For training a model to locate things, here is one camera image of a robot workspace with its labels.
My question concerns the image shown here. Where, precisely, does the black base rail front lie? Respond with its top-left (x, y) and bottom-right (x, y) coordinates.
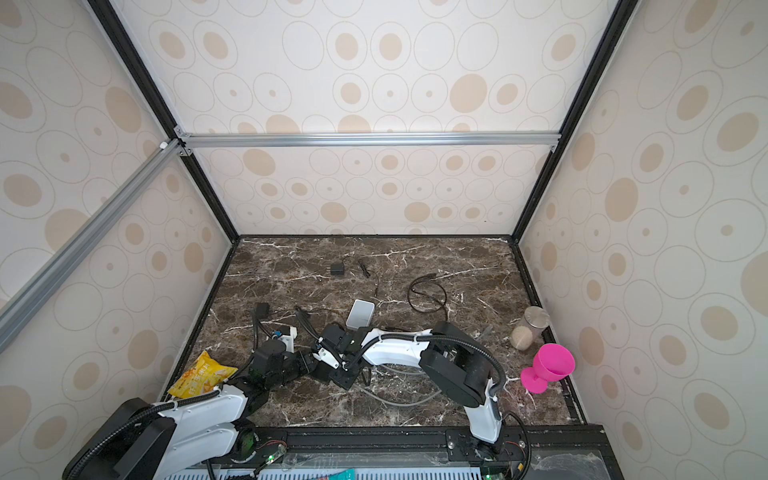
top-left (104, 424), bottom-right (625, 480)

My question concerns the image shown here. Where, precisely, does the thin black adapter cable far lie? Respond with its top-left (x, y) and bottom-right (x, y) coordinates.
top-left (356, 256), bottom-right (380, 298)

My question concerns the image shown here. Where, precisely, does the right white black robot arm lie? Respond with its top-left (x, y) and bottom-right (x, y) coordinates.
top-left (295, 308), bottom-right (507, 445)

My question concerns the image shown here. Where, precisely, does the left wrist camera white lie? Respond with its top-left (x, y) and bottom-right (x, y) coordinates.
top-left (273, 325), bottom-right (298, 353)

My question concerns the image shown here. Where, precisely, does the white network switch box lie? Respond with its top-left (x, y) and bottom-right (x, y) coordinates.
top-left (346, 299), bottom-right (375, 330)

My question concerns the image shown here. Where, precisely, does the black coiled ethernet cable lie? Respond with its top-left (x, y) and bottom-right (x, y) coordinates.
top-left (383, 273), bottom-right (451, 334)

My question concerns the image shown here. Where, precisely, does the grey ethernet cable lower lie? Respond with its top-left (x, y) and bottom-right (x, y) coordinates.
top-left (356, 365), bottom-right (445, 409)

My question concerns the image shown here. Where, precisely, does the diagonal aluminium rail left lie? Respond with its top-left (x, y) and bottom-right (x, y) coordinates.
top-left (1, 139), bottom-right (182, 350)

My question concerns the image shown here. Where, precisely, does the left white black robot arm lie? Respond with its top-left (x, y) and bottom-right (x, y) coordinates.
top-left (62, 338), bottom-right (318, 479)

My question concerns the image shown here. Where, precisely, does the yellow snack bag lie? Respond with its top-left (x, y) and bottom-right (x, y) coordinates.
top-left (168, 351), bottom-right (238, 399)

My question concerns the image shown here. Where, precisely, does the horizontal aluminium rail back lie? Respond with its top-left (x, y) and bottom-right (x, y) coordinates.
top-left (173, 131), bottom-right (560, 152)

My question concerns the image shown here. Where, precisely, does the pink funnel cup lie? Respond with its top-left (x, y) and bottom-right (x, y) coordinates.
top-left (520, 343), bottom-right (576, 394)

